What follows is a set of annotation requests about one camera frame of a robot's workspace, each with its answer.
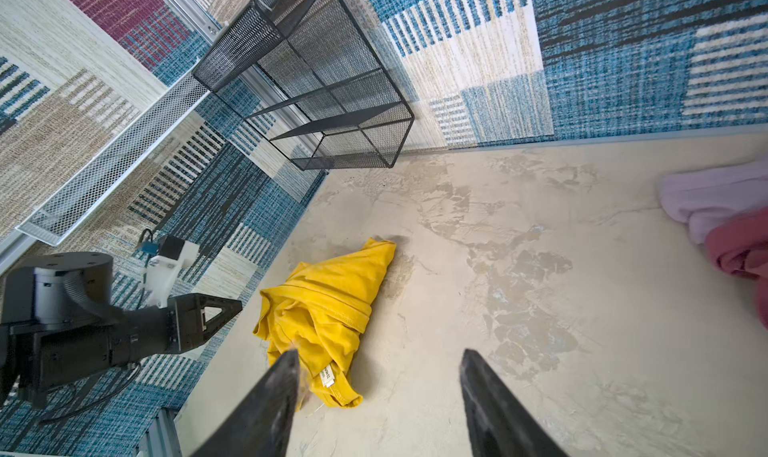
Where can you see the black mesh wire shelf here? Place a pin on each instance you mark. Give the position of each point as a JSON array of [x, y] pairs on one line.
[[324, 69]]

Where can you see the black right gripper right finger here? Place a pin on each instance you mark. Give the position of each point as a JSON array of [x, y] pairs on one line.
[[498, 424]]

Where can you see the yellow printed t-shirt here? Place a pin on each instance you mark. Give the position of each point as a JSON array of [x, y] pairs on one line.
[[321, 311]]

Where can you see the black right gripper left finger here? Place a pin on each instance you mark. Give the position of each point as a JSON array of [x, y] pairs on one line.
[[261, 424]]

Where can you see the white mesh wall basket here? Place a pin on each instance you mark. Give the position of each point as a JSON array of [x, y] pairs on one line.
[[57, 217]]

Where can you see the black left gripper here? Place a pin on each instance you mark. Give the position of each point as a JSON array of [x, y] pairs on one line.
[[188, 321]]

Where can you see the magenta cloth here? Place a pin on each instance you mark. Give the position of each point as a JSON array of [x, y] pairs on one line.
[[739, 248]]

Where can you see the light pink cloth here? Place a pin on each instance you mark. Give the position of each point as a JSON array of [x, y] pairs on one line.
[[706, 199]]

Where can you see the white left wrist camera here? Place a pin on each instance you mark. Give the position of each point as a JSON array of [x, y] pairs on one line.
[[167, 258]]

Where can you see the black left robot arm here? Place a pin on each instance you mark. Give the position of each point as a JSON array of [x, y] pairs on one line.
[[58, 325]]

